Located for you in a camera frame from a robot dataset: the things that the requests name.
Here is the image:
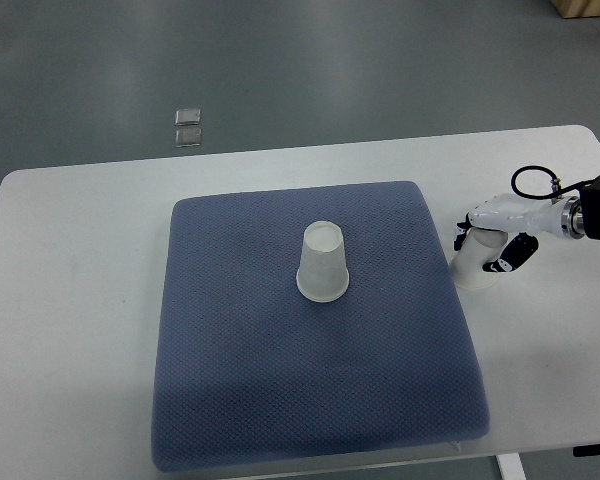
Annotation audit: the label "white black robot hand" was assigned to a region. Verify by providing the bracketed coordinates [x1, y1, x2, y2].
[453, 194, 585, 273]

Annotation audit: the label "white paper cup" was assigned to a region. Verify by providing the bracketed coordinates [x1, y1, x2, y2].
[296, 221, 349, 303]
[449, 228, 508, 291]

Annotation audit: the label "white paper cup on cushion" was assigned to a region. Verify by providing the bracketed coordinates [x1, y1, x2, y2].
[296, 221, 349, 303]

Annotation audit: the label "wooden box corner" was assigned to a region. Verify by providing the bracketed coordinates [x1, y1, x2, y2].
[551, 0, 600, 19]

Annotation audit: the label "black table control panel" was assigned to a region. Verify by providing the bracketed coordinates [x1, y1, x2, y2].
[572, 444, 600, 458]

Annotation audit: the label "white table leg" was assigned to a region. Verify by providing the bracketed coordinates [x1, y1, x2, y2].
[496, 453, 527, 480]

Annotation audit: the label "blue textured cushion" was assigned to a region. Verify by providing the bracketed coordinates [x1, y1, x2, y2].
[152, 181, 490, 472]

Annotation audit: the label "upper floor plate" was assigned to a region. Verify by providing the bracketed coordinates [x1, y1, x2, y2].
[174, 107, 201, 126]

